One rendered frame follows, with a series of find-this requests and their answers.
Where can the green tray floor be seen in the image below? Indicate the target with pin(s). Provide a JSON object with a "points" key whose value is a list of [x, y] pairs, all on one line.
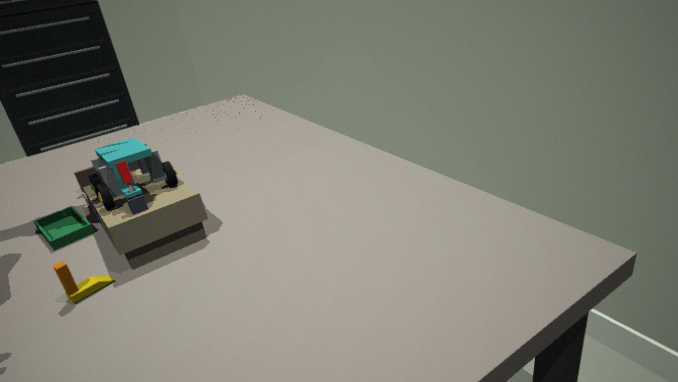
{"points": [[63, 226]]}

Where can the green tray rim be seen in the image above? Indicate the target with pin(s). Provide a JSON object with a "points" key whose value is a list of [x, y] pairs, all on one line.
{"points": [[69, 237]]}

